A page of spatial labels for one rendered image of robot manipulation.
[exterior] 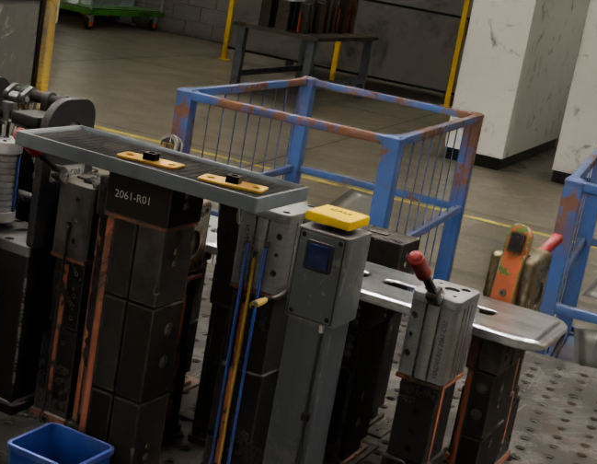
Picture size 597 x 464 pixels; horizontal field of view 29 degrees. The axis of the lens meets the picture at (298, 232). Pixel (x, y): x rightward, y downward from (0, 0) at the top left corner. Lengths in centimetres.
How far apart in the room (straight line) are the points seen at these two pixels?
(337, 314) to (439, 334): 18
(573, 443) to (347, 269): 87
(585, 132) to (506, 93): 71
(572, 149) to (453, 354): 816
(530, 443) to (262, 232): 73
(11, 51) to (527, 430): 381
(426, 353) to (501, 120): 820
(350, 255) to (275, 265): 24
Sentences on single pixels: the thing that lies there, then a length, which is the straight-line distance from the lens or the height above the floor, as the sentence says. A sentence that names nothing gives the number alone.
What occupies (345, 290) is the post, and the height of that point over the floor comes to 108.
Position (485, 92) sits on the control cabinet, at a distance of 970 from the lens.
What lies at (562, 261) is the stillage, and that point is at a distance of 354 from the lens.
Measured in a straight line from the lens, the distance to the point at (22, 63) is 558.
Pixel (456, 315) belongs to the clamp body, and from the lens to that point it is 149.
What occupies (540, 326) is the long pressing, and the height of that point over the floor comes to 100.
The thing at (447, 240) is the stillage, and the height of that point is 42.
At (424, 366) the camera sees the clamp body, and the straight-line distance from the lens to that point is 152.
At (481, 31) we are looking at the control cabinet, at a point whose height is 108.
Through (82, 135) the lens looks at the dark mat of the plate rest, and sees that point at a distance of 162.
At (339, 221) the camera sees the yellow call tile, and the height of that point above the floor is 116.
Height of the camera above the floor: 145
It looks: 13 degrees down
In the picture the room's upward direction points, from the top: 10 degrees clockwise
